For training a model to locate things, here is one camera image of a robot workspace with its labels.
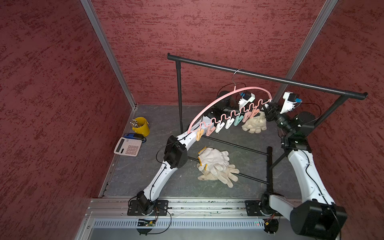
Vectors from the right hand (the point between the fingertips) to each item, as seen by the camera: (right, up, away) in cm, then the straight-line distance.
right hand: (261, 103), depth 69 cm
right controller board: (+5, -60, +2) cm, 60 cm away
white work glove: (-21, -32, +18) cm, 43 cm away
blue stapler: (-71, -20, +28) cm, 79 cm away
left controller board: (-56, -59, +3) cm, 82 cm away
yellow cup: (-66, -14, +26) cm, 72 cm away
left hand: (-1, -6, +2) cm, 6 cm away
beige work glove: (0, -10, +5) cm, 11 cm away
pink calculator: (-76, -26, +25) cm, 84 cm away
